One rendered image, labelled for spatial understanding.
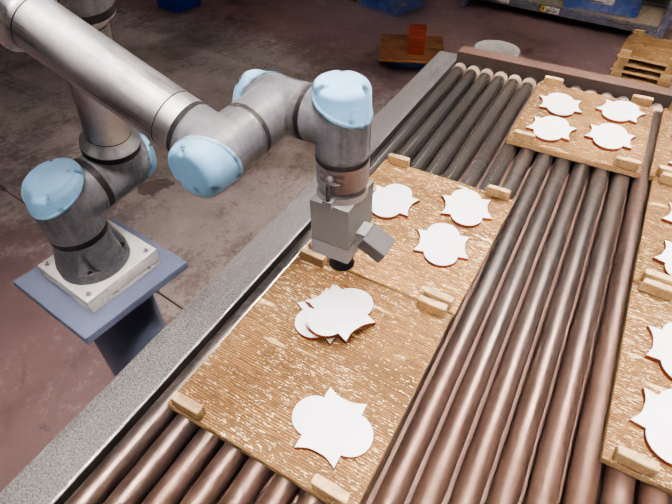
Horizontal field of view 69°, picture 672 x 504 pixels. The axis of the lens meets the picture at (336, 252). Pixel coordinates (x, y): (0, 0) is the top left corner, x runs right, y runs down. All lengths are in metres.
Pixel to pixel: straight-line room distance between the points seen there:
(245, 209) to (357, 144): 2.07
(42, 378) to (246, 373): 1.47
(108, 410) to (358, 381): 0.43
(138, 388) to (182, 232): 1.74
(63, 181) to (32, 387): 1.33
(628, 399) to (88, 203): 1.04
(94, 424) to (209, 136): 0.55
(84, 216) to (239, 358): 0.42
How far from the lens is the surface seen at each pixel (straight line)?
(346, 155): 0.64
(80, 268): 1.14
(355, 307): 0.93
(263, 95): 0.66
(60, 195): 1.04
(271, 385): 0.88
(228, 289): 1.05
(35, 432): 2.15
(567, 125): 1.62
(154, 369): 0.97
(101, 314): 1.15
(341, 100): 0.61
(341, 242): 0.73
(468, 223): 1.16
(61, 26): 0.73
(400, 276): 1.03
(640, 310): 1.13
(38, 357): 2.35
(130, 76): 0.66
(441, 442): 0.86
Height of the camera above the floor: 1.69
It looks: 45 degrees down
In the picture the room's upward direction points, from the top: straight up
